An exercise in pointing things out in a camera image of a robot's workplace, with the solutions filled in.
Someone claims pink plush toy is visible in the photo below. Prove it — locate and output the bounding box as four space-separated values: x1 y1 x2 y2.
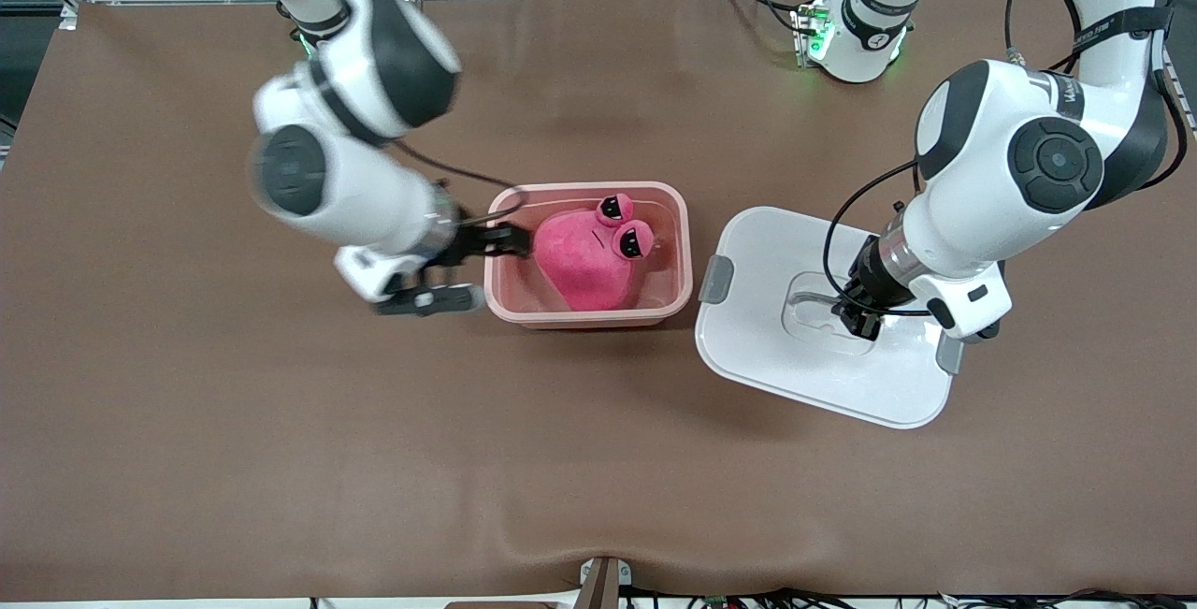
533 193 656 312

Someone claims white box lid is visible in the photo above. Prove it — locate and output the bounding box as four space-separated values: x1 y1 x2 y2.
694 205 964 430

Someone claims pink translucent plastic box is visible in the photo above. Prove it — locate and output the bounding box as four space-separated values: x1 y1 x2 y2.
483 181 695 329

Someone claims brown table mat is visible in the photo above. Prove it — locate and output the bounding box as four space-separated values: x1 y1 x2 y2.
0 0 1197 602

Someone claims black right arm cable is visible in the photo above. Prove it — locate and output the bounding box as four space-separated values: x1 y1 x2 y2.
388 141 526 222

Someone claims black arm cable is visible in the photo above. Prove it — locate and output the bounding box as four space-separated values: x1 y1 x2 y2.
388 141 526 222
823 0 1190 317

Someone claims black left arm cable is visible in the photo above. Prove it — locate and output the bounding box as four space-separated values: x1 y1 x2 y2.
823 0 1190 317

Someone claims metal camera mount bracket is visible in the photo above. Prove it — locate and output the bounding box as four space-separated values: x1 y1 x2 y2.
578 556 633 609

